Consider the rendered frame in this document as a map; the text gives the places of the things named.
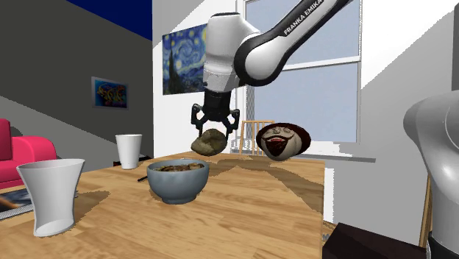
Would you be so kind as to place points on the dark robot stand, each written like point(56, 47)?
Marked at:
point(362, 244)

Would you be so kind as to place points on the wooden chair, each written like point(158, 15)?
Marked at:
point(251, 134)

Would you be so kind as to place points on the large white cup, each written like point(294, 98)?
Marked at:
point(50, 197)

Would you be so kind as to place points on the large window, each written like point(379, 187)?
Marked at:
point(315, 100)

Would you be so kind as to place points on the brown food in bowl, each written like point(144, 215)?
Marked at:
point(179, 167)

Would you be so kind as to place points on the pink sofa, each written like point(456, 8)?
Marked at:
point(25, 150)

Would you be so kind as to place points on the round bearded face figure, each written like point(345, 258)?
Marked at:
point(281, 141)

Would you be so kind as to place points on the thin black stick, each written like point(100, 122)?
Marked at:
point(142, 178)

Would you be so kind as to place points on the starry night wall picture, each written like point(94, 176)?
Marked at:
point(184, 61)

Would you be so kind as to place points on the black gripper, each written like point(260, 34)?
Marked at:
point(216, 106)

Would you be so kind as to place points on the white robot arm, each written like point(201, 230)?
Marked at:
point(222, 43)

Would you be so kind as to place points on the small colourful wall picture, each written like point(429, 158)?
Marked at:
point(109, 92)

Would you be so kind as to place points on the wooden table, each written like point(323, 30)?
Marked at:
point(233, 218)

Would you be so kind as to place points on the flat picture book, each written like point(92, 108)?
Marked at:
point(12, 202)

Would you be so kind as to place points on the small white cup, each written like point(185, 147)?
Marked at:
point(128, 150)

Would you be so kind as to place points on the grey-blue bowl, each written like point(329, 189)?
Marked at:
point(177, 186)

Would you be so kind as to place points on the brown lumpy potato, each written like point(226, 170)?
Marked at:
point(209, 142)

